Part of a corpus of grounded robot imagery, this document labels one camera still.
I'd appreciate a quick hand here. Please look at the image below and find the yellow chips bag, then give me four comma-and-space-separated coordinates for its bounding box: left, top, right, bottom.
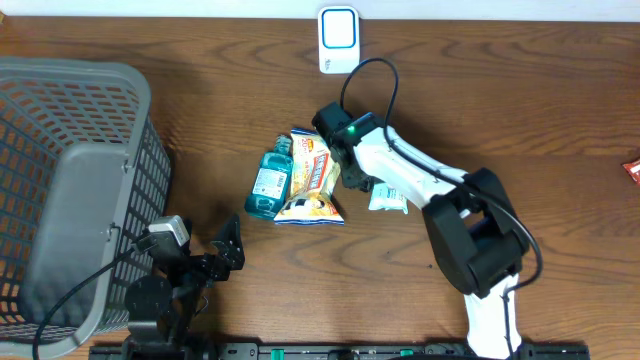
274, 128, 344, 226

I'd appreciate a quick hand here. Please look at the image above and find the pale green wet wipes pack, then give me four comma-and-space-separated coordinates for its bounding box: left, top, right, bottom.
368, 183, 409, 215

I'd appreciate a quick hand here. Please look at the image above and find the teal mouthwash bottle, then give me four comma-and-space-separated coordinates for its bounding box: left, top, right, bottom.
244, 135, 294, 220

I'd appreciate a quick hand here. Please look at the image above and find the red orange snack stick packet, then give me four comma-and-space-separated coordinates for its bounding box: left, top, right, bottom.
622, 159, 640, 185

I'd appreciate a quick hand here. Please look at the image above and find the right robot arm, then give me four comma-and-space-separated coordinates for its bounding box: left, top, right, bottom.
312, 103, 532, 359

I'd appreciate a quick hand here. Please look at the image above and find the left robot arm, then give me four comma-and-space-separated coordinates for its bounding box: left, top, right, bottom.
122, 214, 245, 359

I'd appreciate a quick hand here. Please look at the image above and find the white barcode scanner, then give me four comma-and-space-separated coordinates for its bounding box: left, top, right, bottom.
317, 6, 360, 74

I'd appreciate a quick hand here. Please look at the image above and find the grey plastic shopping basket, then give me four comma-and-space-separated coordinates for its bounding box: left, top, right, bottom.
1, 57, 171, 359

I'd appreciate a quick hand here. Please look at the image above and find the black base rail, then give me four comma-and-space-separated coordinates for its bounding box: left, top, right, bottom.
88, 341, 591, 360

